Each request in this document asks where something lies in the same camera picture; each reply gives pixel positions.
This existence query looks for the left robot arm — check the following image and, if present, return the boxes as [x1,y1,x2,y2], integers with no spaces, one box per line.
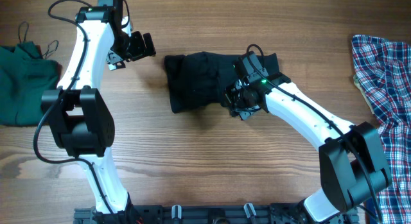
[33,4,156,217]

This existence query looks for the green drawstring bag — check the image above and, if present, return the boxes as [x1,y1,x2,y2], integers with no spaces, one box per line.
[1,35,60,126]

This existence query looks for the red blue plaid shirt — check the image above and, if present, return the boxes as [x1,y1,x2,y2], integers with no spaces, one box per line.
[351,35,410,223]

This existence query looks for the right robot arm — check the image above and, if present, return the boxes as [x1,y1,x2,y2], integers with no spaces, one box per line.
[223,73,392,223]

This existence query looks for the black polo shirt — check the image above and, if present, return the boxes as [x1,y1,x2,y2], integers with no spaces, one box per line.
[164,51,281,114]

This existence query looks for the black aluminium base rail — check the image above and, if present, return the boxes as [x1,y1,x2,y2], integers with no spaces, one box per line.
[73,203,360,224]

